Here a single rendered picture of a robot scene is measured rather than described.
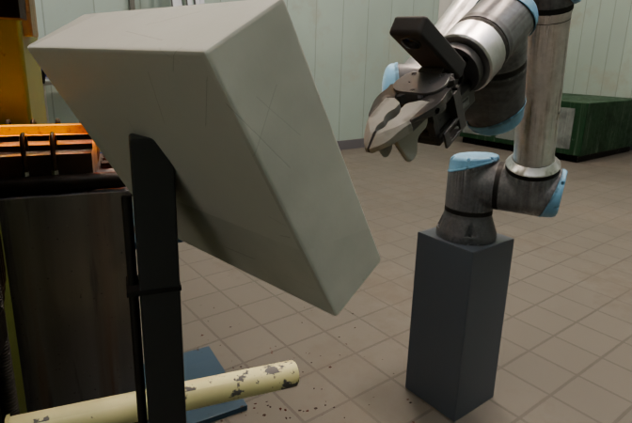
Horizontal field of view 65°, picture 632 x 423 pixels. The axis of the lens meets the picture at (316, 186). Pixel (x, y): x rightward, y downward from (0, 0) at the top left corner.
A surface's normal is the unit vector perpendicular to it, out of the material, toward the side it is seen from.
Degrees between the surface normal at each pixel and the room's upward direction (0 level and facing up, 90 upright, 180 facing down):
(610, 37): 90
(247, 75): 90
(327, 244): 90
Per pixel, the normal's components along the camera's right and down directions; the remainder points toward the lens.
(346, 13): 0.61, 0.22
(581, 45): -0.79, 0.14
